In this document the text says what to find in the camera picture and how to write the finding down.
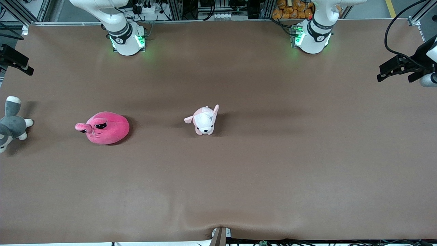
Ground small white pink plush dog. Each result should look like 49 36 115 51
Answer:
184 105 220 136

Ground white connector strip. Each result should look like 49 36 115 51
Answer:
211 12 240 20

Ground white power strip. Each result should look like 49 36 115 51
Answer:
134 3 158 15

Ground grey white plush husky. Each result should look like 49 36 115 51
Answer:
0 96 34 154

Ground brown table mat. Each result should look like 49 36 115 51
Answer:
0 19 437 245

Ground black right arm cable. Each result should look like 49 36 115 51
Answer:
0 22 25 41

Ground pile of orange plush toys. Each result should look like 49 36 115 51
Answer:
272 0 342 20

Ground aluminium frame profile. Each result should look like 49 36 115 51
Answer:
0 0 65 27
407 0 437 27

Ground round hot pink plush toy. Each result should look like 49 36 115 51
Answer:
75 111 130 146

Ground metal table edge clamp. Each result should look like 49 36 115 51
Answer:
209 227 232 246

